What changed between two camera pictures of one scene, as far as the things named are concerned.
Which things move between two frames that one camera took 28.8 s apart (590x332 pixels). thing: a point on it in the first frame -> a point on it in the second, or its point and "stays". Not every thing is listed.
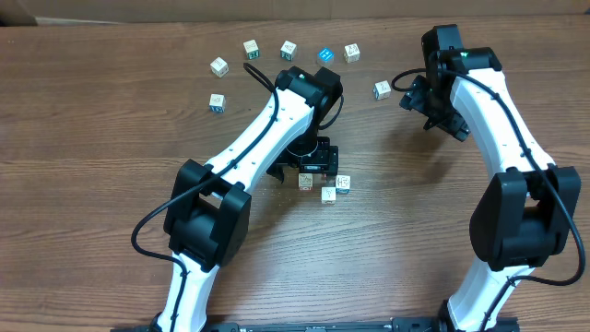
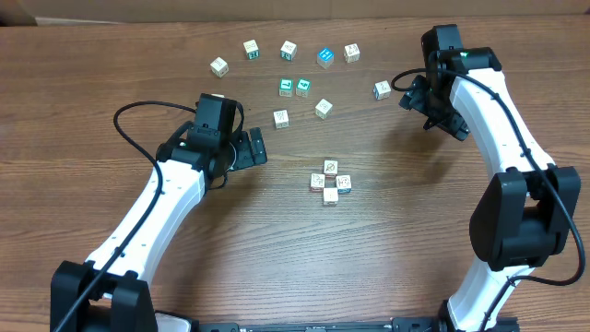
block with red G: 305,182 -> 317,183
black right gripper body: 433,115 stays
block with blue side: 328,195 stays
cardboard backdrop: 92,12 stays
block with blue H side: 343,184 stays
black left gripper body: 309,167 -> 252,149
